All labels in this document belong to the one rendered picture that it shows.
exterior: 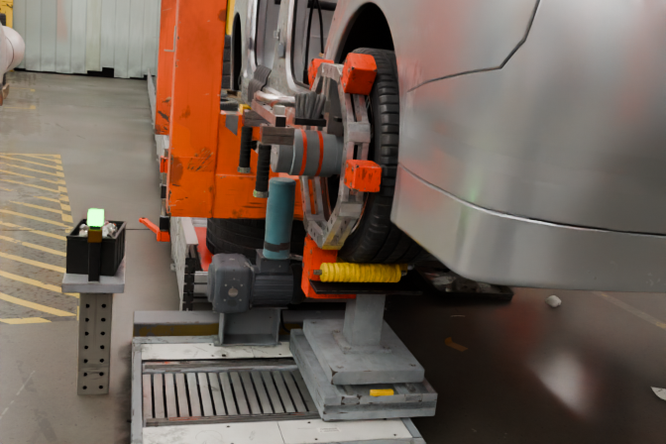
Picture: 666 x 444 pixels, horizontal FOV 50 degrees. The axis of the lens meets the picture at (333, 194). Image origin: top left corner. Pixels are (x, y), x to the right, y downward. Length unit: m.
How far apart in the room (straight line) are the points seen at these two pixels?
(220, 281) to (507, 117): 1.39
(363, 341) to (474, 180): 1.05
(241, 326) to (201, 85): 0.90
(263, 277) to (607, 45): 1.58
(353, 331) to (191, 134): 0.88
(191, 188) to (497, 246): 1.42
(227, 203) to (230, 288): 0.32
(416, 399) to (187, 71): 1.32
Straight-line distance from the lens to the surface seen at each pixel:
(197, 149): 2.56
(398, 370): 2.27
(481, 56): 1.45
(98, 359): 2.46
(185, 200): 2.59
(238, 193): 2.61
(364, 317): 2.33
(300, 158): 2.10
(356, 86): 1.98
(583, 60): 1.31
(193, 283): 2.81
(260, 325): 2.74
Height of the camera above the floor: 1.19
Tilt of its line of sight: 12 degrees down
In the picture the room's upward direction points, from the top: 6 degrees clockwise
